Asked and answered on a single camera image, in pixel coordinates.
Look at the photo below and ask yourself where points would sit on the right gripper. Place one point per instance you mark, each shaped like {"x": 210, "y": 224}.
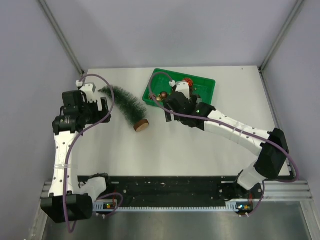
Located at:
{"x": 193, "y": 99}

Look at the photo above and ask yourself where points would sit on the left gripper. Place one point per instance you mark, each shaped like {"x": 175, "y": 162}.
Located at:
{"x": 99, "y": 115}

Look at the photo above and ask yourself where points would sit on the small green christmas tree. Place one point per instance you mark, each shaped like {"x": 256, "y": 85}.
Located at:
{"x": 134, "y": 112}

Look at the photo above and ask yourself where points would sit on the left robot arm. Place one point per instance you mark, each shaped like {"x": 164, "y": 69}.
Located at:
{"x": 66, "y": 200}

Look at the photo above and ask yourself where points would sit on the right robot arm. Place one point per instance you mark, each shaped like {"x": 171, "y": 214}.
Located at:
{"x": 270, "y": 147}

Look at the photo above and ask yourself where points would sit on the brown bauble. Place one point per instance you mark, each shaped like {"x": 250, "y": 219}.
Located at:
{"x": 164, "y": 95}

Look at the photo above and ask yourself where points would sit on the white tipped pine cone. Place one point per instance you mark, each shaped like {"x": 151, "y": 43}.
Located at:
{"x": 152, "y": 96}

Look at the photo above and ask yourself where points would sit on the red glitter bauble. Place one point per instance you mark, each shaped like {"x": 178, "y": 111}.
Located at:
{"x": 189, "y": 81}

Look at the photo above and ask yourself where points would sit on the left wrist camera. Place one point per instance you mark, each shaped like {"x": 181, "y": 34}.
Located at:
{"x": 88, "y": 88}

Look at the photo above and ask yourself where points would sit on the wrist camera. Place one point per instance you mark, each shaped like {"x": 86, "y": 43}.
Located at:
{"x": 180, "y": 86}
{"x": 88, "y": 88}

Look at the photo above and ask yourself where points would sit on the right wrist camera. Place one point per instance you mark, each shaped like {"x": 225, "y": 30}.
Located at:
{"x": 180, "y": 86}

